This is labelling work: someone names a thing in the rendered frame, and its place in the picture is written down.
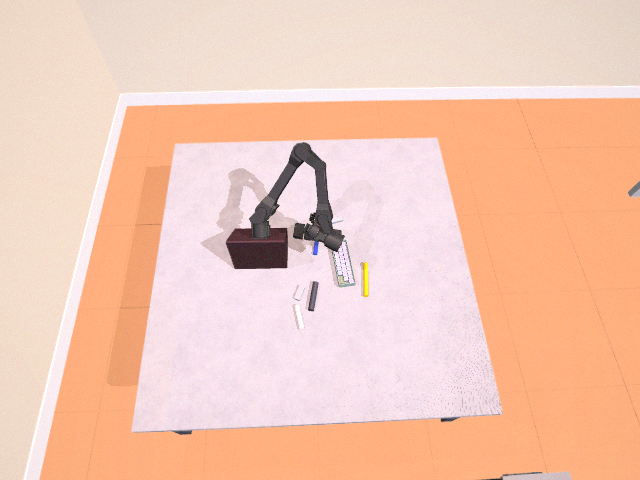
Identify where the keyboard with white letter keys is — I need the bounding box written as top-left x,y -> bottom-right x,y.
332,239 -> 356,288

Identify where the black cylinder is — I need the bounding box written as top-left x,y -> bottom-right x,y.
308,281 -> 319,312

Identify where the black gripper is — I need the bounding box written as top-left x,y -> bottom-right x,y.
293,223 -> 342,243

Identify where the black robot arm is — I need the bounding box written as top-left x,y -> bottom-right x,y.
249,142 -> 345,252

